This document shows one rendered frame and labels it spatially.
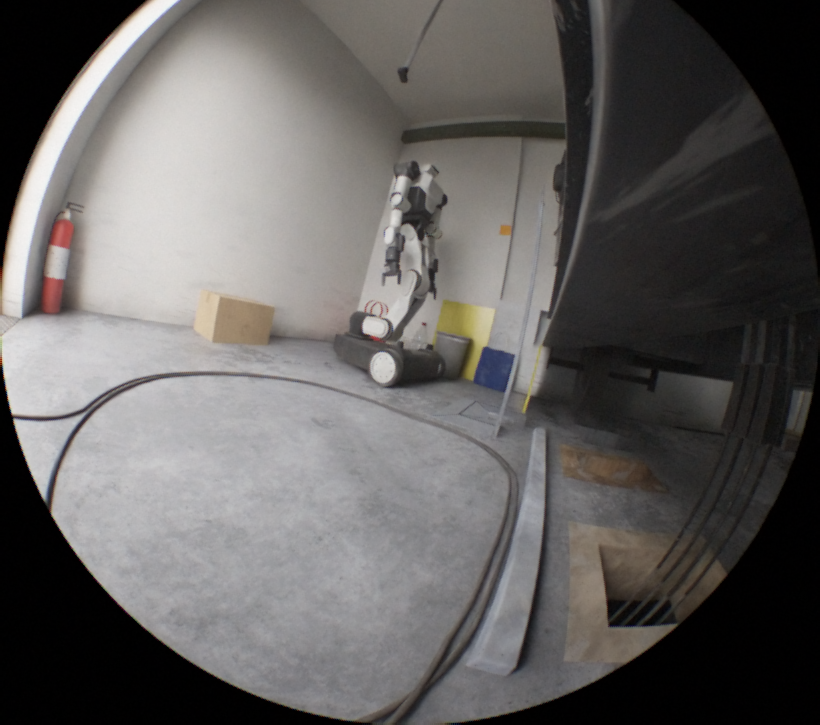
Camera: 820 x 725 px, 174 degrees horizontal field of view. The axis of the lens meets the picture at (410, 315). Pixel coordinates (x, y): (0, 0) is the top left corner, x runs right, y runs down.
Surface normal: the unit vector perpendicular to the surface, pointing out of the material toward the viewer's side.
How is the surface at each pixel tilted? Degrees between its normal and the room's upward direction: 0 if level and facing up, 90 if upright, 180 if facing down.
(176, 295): 90
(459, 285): 90
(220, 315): 90
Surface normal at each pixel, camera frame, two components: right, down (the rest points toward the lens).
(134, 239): 0.86, 0.19
